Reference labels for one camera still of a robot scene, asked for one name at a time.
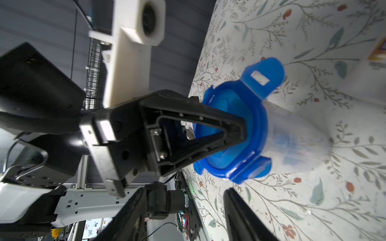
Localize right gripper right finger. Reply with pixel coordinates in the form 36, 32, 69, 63
223, 188, 278, 241

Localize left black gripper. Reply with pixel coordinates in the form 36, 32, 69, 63
79, 90, 247, 197

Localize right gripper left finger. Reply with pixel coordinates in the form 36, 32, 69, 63
93, 188, 147, 241

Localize blue-lid clear container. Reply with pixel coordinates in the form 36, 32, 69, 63
194, 58, 331, 184

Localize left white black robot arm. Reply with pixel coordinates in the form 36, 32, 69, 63
1, 43, 247, 241

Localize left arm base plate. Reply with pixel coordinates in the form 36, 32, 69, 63
144, 171, 209, 241

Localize black wire wall basket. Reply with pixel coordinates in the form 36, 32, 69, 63
84, 38, 106, 109

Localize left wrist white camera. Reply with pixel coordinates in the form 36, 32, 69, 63
89, 1, 166, 108

